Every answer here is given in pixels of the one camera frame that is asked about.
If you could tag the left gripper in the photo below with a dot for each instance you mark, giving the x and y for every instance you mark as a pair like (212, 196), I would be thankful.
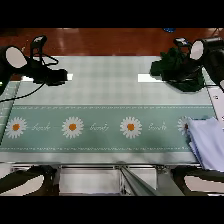
(56, 77)

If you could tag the dark green garment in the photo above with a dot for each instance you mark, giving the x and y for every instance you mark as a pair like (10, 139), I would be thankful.
(170, 66)

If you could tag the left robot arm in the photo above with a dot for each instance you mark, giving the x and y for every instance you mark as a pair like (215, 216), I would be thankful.
(16, 57)

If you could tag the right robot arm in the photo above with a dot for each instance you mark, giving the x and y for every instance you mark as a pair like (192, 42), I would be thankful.
(213, 55)

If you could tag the pale blue garment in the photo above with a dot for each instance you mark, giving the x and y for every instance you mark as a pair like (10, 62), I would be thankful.
(208, 143)

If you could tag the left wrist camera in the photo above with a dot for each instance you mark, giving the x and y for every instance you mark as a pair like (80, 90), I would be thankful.
(39, 39)

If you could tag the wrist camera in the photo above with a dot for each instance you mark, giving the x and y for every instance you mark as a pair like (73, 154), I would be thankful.
(182, 41)
(39, 39)

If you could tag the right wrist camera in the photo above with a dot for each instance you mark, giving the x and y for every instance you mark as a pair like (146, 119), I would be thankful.
(182, 41)

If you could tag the silver frame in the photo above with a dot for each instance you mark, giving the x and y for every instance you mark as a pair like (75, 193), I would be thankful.
(140, 186)

